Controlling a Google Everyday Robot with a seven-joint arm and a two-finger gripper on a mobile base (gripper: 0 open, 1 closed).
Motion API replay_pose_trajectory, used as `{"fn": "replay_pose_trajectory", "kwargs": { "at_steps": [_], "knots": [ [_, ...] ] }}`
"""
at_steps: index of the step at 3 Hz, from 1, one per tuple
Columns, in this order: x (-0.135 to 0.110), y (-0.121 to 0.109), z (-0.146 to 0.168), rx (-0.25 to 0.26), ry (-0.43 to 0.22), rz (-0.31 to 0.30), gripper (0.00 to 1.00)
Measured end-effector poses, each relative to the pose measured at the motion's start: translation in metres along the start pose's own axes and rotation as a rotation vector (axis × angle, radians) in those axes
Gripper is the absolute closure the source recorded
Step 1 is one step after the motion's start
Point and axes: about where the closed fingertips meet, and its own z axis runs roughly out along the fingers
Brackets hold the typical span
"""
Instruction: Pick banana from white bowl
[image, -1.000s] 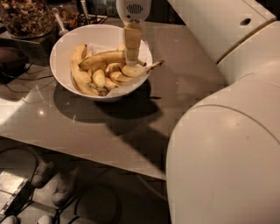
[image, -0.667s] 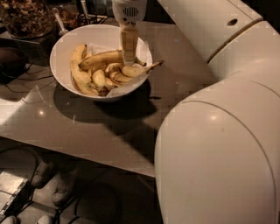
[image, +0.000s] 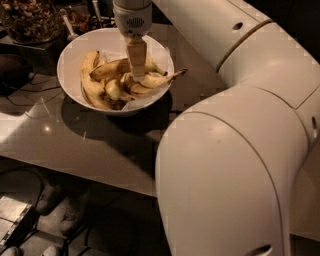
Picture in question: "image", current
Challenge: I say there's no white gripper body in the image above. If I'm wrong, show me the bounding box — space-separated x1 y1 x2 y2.
113 0 152 37

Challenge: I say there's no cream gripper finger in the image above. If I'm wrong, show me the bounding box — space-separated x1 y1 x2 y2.
125 37 147 81

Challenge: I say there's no long yellow banana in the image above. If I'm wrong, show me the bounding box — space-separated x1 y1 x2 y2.
90 58 167 80

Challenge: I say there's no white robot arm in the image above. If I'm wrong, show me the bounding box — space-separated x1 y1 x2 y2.
113 0 320 256

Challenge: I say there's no right banana with stem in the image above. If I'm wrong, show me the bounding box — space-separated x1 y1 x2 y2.
140 69 187 89

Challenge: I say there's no lower middle yellow banana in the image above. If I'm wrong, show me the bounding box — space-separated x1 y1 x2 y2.
124 81 151 94

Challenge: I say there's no small middle yellow banana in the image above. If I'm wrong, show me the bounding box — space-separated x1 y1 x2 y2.
105 79 121 101

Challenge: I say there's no left curved yellow banana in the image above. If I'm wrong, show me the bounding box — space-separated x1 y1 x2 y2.
80 50 111 110

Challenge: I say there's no white ceramic bowl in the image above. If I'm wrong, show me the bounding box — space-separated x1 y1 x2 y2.
57 28 170 116

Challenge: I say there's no dark snack tray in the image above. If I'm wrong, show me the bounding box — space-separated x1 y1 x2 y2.
68 8 115 34

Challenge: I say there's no glass jar of nuts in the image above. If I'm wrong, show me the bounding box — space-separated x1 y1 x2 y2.
0 0 62 45

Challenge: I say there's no dark round device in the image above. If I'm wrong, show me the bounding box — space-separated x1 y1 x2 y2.
0 54 33 96

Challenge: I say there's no grey shoe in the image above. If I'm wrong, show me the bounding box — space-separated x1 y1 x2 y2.
59 193 90 237
35 183 63 216

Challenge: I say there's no metal box on floor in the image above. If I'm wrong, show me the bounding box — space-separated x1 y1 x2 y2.
0 196 32 247

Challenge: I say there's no white shoe tip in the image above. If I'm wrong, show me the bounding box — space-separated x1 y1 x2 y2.
40 246 61 256
0 247 20 256

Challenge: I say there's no white scoop handle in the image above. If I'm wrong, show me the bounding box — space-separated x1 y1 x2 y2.
60 9 78 42

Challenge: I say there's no black cable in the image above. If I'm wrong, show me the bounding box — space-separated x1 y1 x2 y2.
0 63 64 108

